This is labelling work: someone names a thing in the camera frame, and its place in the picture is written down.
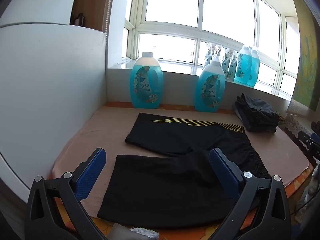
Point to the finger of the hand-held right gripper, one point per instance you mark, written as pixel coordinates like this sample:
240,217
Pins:
315,137
305,140

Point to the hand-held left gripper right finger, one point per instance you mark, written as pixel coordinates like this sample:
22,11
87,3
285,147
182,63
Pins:
226,172

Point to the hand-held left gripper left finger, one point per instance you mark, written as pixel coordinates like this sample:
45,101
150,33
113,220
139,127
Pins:
88,172

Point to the black pants with yellow stripes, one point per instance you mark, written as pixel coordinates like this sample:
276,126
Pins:
162,185

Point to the white lace cloth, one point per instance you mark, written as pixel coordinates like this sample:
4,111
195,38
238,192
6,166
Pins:
296,126

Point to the beige fleece mat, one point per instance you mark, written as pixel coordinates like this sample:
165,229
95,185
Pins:
100,130

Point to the pile of pale clothes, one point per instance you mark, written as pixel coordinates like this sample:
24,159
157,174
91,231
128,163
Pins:
311,190

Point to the stack of folded dark clothes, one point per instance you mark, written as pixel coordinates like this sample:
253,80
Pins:
260,116

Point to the white windowsill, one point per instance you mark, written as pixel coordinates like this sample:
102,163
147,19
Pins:
265,88

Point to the grey cloth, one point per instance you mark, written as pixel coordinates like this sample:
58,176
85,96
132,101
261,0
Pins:
120,231

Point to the landscape scroll painting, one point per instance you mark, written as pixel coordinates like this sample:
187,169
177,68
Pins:
308,62

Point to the white board panel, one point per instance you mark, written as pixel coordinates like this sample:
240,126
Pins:
50,100

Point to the white fluffy towel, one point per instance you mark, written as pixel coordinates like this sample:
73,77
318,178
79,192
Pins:
146,232

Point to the large blue detergent bottle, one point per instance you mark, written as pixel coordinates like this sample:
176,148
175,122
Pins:
210,90
146,85

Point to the tall blue detergent bottle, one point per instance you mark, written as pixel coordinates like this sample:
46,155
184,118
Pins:
243,66
254,70

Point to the white framed window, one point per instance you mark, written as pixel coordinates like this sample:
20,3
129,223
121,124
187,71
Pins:
200,32

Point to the wooden cabinet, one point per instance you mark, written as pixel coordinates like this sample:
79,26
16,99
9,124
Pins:
91,2

